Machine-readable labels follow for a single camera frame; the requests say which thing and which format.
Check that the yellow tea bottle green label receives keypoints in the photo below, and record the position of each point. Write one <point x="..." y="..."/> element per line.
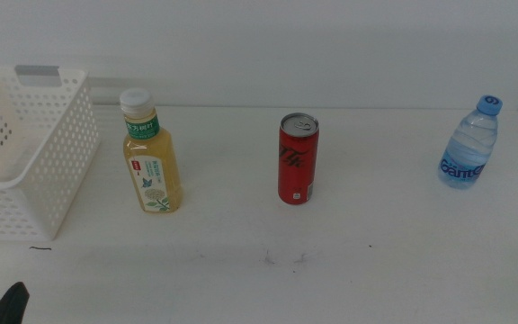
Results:
<point x="153" y="166"/>

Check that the white perforated plastic basket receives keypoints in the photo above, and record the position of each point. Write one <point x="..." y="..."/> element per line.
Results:
<point x="70" y="157"/>

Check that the clear water bottle blue cap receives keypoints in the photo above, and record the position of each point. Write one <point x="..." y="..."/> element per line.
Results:
<point x="468" y="153"/>

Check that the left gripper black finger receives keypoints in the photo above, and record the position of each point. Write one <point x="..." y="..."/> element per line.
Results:
<point x="9" y="306"/>

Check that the red soda can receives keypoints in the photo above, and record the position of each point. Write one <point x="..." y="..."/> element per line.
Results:
<point x="297" y="157"/>

